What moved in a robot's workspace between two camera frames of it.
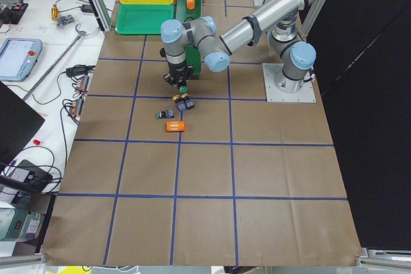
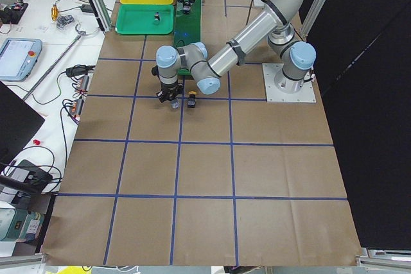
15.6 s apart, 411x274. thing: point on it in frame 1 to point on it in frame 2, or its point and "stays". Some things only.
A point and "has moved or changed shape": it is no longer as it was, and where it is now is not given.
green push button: x=167 y=113 to x=186 y=7
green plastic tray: x=143 y=19 stays
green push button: x=183 y=89 has moved or changed shape
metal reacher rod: x=82 y=33 stays
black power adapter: x=79 y=70 stays
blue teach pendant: x=18 y=58 stays
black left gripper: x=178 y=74 to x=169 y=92
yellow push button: x=189 y=102 has moved or changed shape
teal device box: x=17 y=224 stays
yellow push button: x=179 y=102 has moved or changed shape
